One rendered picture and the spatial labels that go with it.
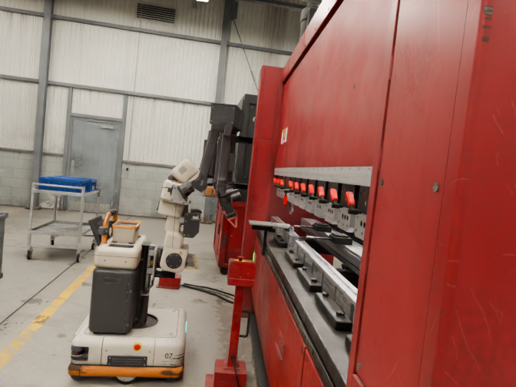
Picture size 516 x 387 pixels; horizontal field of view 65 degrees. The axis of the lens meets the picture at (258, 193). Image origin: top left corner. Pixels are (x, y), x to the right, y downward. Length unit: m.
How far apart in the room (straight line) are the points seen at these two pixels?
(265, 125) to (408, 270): 3.21
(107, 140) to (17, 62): 2.52
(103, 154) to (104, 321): 7.58
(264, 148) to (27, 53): 7.89
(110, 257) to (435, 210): 2.23
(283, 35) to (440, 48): 10.04
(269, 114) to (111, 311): 2.11
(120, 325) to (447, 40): 2.41
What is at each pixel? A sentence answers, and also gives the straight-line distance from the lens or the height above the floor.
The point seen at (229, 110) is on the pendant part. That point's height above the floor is 1.89.
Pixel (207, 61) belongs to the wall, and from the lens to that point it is 10.12.
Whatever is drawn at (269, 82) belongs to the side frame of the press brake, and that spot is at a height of 2.16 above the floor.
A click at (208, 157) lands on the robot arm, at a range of 2.48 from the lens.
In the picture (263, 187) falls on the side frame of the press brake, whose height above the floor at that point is 1.21.
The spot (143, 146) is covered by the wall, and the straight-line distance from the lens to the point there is 9.89.
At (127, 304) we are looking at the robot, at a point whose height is 0.48.
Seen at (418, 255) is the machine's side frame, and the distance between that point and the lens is 0.51.
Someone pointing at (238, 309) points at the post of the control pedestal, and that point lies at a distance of 2.59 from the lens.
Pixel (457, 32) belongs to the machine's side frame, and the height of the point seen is 1.52.
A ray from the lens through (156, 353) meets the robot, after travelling 2.67.
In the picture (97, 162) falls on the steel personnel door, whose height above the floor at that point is 1.18.
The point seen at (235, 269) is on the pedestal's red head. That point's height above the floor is 0.76.
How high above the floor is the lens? 1.35
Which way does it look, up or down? 3 degrees down
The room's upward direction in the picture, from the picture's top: 6 degrees clockwise
